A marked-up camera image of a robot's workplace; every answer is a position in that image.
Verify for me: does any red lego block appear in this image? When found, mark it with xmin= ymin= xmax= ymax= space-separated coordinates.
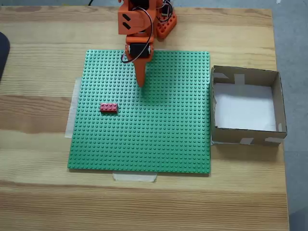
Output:
xmin=100 ymin=103 xmax=119 ymax=116

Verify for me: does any green lego baseplate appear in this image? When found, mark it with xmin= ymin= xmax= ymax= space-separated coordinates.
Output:
xmin=67 ymin=49 xmax=212 ymax=177

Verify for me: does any brown cardboard box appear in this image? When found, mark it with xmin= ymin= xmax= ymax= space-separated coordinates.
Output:
xmin=210 ymin=64 xmax=288 ymax=146

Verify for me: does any white paper sheet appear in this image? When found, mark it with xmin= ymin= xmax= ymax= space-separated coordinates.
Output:
xmin=213 ymin=82 xmax=277 ymax=132

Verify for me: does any flat black object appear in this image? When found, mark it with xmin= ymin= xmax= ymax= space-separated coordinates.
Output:
xmin=0 ymin=32 xmax=11 ymax=84

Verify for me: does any thin servo wire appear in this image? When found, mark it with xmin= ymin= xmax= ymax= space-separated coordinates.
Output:
xmin=121 ymin=6 xmax=154 ymax=64

